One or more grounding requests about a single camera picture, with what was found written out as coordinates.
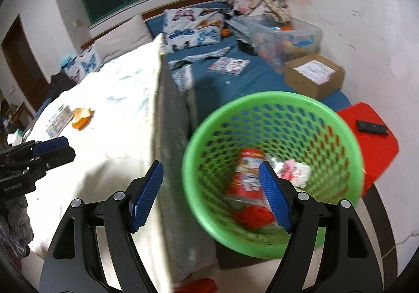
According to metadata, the blue white milk carton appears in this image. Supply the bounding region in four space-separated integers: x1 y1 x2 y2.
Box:
46 105 74 139

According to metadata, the orange peel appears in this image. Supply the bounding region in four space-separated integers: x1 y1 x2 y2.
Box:
72 108 93 131

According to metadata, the pink snack pouch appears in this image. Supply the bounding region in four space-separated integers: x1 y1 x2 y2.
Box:
266 156 312 189

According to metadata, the red snack canister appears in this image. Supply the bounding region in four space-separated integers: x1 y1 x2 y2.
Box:
225 148 265 206

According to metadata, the black clothing pile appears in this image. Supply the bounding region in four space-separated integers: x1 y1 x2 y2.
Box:
46 71 77 100

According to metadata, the left butterfly pillow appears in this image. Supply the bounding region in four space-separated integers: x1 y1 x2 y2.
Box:
60 44 103 84

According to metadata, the butterfly pillow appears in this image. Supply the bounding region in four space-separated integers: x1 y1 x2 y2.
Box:
60 44 103 84
163 7 224 53

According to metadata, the white quilted table cover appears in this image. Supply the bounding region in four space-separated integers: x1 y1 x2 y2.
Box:
23 33 178 293

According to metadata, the red plastic stool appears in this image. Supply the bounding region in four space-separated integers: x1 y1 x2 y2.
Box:
337 102 399 196

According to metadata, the black remote control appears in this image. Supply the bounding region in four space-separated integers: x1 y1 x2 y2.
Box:
356 120 388 135

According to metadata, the green plastic waste basket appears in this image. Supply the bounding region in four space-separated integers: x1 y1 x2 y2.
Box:
182 91 364 259

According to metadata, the beige cushion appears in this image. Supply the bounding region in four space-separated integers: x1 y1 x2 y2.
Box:
95 15 153 63

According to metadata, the blue sofa mattress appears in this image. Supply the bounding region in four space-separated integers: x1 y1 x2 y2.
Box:
145 1 353 136

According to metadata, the brown cardboard box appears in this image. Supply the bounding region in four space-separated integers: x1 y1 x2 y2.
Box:
284 53 345 101

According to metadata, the right butterfly pillow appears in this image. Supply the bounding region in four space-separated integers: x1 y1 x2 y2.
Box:
163 7 224 53

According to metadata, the colourful picture book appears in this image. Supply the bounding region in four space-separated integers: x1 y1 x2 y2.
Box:
207 57 251 76

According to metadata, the clear toy storage bin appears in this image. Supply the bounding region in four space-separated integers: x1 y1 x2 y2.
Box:
245 15 322 73

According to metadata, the cow plush toy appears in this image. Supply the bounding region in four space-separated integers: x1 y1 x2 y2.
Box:
217 0 251 16

